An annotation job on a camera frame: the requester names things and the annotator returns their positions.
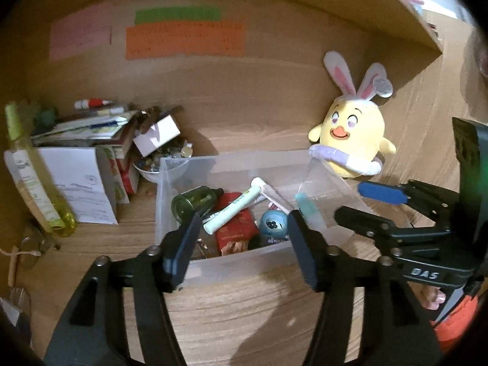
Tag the white pink tube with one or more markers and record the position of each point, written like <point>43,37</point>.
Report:
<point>276,200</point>

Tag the clear plastic bin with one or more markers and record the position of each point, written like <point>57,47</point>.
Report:
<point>244,267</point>

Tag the person's right hand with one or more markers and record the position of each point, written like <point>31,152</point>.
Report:
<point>432,299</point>

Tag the white tube with green print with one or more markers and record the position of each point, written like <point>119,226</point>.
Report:
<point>228,213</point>

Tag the stack of books and papers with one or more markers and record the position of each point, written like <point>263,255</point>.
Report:
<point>87,129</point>

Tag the person's right forearm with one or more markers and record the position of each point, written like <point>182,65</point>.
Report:
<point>453,328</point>

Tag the yellow green spray bottle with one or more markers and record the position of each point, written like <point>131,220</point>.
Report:
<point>57,213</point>

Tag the yellow chick plush with bunny ears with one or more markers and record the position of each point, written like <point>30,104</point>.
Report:
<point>350,133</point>

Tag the blue round tin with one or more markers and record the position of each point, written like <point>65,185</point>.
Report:
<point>272,225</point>

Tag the eyeglasses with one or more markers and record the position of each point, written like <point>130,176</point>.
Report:
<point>32,253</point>

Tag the white blue flat device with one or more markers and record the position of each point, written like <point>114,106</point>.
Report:
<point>15,308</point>

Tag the white and light blue item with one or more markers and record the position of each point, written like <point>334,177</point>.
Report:
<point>305,202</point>

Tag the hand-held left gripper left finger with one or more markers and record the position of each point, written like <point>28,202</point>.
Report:
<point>183,251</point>

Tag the red packet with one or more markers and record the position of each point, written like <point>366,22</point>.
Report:
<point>236,228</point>

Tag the dark green item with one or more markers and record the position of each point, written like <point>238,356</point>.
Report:
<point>45,116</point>

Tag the red printed box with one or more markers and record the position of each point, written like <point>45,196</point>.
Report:
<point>124,175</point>

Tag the green paper note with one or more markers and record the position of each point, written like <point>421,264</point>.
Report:
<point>177,15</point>

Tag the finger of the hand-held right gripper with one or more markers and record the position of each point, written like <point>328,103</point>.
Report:
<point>381,192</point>
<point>362,219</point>

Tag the small white cardboard box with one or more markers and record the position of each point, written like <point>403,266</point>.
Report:
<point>158,137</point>

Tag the white bowl of small trinkets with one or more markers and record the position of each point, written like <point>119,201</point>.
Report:
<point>152,175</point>

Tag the white folded paper card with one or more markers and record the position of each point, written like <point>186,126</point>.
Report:
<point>84,186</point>

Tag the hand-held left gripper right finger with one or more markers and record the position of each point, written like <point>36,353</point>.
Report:
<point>305,251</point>

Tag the green bottle with black cap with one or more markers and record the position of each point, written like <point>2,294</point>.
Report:
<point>190,202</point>

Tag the red white marker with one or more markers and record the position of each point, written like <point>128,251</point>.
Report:
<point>91,103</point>

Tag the orange paper note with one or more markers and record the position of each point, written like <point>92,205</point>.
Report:
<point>183,40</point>

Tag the pink paper note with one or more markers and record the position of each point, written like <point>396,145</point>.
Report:
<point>80,30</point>

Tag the short wooden stick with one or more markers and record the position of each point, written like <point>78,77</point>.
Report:
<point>12,267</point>

